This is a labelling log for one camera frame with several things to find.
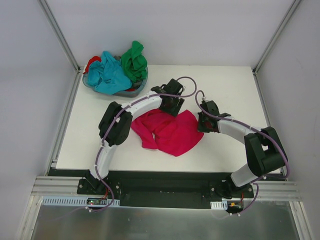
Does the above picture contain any magenta t-shirt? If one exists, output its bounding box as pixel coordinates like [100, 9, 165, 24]
[131, 109, 204, 157]

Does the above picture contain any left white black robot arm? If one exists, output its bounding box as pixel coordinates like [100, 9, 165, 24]
[84, 79, 185, 195]

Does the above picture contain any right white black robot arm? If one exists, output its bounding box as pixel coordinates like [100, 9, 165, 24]
[198, 100, 288, 199]

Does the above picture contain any grey plastic basket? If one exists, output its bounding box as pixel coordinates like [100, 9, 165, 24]
[82, 67, 149, 98]

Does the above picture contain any green t-shirt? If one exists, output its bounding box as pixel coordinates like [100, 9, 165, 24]
[121, 40, 148, 83]

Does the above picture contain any cyan t-shirt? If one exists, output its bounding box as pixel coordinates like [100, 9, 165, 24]
[86, 51, 132, 95]

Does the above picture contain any red t-shirt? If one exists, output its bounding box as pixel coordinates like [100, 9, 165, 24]
[83, 56, 102, 74]

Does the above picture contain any right white cable duct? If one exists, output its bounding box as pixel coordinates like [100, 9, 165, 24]
[210, 200, 228, 211]

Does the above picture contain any white cable duct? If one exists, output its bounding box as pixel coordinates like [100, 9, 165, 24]
[210, 200, 228, 211]
[42, 196, 120, 208]

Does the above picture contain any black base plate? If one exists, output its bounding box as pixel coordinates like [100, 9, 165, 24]
[47, 167, 287, 208]

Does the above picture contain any front aluminium rail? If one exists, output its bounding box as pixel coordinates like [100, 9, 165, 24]
[31, 176, 302, 202]

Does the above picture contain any left white cable duct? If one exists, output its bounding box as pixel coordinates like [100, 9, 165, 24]
[42, 196, 120, 208]

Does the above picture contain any right aluminium frame post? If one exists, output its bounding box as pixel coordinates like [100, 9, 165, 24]
[252, 0, 303, 76]

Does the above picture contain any aluminium frame post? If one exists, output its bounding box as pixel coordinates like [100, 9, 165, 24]
[252, 0, 303, 76]
[37, 0, 80, 73]

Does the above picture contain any left aluminium frame post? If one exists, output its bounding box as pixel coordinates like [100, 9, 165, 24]
[37, 0, 80, 73]

